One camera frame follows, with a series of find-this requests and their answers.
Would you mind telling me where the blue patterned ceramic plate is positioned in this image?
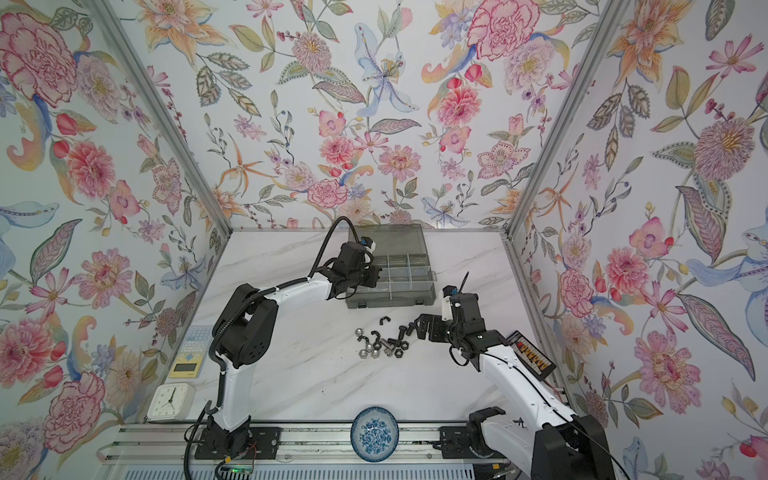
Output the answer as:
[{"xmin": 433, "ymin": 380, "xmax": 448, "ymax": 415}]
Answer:
[{"xmin": 350, "ymin": 406, "xmax": 400, "ymax": 463}]

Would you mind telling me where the black case of bits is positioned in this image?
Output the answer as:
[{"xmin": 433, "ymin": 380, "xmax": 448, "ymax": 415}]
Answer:
[{"xmin": 506, "ymin": 331, "xmax": 556, "ymax": 381}]

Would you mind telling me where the yellow grey calculator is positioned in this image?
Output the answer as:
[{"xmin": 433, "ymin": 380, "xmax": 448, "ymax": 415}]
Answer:
[{"xmin": 168, "ymin": 325, "xmax": 213, "ymax": 380}]

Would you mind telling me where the white analog clock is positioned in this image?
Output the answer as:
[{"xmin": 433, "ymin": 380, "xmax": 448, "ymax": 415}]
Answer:
[{"xmin": 146, "ymin": 383, "xmax": 196, "ymax": 422}]

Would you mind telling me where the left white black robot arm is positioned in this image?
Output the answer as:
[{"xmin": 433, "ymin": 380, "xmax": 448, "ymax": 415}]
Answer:
[{"xmin": 206, "ymin": 237, "xmax": 380, "ymax": 456}]

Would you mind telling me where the pile of nuts and bolts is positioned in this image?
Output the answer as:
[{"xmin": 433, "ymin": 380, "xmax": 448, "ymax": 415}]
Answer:
[{"xmin": 358, "ymin": 336, "xmax": 410, "ymax": 360}]

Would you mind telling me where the grey compartment organizer box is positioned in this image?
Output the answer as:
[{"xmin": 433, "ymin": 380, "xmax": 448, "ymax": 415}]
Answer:
[{"xmin": 346, "ymin": 224, "xmax": 436, "ymax": 309}]

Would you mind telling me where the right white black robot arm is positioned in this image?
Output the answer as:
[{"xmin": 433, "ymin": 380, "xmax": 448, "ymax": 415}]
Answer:
[{"xmin": 412, "ymin": 286, "xmax": 623, "ymax": 479}]

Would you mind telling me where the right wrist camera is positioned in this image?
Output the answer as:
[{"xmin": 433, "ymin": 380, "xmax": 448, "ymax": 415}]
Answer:
[{"xmin": 441, "ymin": 285, "xmax": 457, "ymax": 322}]

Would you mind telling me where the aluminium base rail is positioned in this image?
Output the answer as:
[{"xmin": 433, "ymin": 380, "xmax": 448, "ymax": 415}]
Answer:
[{"xmin": 95, "ymin": 421, "xmax": 607, "ymax": 466}]

